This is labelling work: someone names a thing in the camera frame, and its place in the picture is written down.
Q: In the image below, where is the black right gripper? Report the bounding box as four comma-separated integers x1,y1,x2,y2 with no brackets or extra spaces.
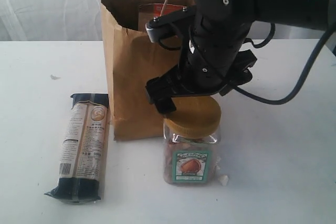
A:
145,14,256,115

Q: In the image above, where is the nut jar with yellow lid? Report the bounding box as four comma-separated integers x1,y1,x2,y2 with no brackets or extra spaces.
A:
163,96,221,185

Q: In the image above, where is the large brown paper bag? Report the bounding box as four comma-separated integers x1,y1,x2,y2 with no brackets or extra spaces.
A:
100,0,180,141

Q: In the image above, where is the brown pouch with orange label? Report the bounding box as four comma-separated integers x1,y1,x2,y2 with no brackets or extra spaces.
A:
138,4,183,32

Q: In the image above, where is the white crumpled pellet middle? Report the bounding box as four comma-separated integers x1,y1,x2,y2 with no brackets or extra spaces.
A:
215,156,221,170

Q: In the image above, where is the white crumpled pellet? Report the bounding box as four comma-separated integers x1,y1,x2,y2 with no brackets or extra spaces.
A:
218,175,229,186
215,156,221,170

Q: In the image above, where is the white crumpled pellet right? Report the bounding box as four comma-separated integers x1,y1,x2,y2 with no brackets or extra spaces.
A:
218,175,229,186

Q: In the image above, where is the dark noodle packet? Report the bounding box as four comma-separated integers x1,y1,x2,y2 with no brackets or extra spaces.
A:
45,93,109,204

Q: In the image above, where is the white paper scrap on table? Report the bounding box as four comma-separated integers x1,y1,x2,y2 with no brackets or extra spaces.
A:
50,74,60,80

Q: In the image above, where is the white backdrop curtain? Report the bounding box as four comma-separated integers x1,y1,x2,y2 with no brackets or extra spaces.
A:
0,0,336,43

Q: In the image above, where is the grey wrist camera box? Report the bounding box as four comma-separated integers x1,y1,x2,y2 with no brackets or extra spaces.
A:
145,5,196,43

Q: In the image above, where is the black cable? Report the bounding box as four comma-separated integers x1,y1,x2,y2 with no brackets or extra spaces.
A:
230,22,336,105

